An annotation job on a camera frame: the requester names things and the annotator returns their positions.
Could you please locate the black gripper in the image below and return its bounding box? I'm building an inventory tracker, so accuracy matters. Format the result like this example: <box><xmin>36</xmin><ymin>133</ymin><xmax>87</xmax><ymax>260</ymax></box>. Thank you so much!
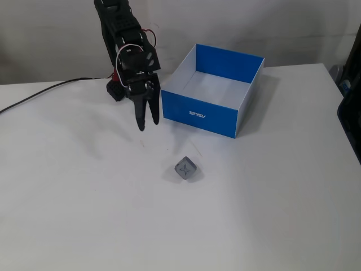
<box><xmin>124</xmin><ymin>72</ymin><xmax>161</xmax><ymax>132</ymax></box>

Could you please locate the gray block with X mark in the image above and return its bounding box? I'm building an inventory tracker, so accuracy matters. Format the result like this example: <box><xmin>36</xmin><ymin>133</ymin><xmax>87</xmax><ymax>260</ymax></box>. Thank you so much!
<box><xmin>174</xmin><ymin>155</ymin><xmax>197</xmax><ymax>181</ymax></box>

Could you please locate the blue cardboard box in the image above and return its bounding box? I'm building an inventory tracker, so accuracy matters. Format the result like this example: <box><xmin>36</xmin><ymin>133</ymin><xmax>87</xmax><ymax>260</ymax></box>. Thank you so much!
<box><xmin>160</xmin><ymin>43</ymin><xmax>266</xmax><ymax>139</ymax></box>

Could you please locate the black table clamp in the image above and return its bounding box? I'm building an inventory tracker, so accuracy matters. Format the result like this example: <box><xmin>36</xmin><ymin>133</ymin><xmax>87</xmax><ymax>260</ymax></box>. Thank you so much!
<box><xmin>106</xmin><ymin>80</ymin><xmax>127</xmax><ymax>102</ymax></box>

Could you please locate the gray rounded object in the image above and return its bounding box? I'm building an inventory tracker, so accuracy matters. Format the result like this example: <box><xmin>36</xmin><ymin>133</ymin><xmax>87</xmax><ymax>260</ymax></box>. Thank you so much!
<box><xmin>329</xmin><ymin>64</ymin><xmax>345</xmax><ymax>85</ymax></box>

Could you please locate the black plastic hard case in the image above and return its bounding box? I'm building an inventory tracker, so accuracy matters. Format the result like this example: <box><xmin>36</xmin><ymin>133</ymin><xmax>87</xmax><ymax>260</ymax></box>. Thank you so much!
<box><xmin>337</xmin><ymin>23</ymin><xmax>361</xmax><ymax>166</ymax></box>

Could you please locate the white servo cable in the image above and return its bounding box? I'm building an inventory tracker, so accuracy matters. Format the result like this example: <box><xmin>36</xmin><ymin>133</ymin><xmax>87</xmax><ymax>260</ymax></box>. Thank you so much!
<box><xmin>115</xmin><ymin>44</ymin><xmax>142</xmax><ymax>87</ymax></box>

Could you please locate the red servo wire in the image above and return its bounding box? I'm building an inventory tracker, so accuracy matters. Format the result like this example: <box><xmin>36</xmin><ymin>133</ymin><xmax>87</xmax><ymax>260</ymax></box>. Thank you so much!
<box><xmin>140</xmin><ymin>28</ymin><xmax>158</xmax><ymax>48</ymax></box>

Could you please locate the black power cable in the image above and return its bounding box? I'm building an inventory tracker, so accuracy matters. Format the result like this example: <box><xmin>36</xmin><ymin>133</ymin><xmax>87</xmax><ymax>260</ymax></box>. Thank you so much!
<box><xmin>0</xmin><ymin>77</ymin><xmax>101</xmax><ymax>114</ymax></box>

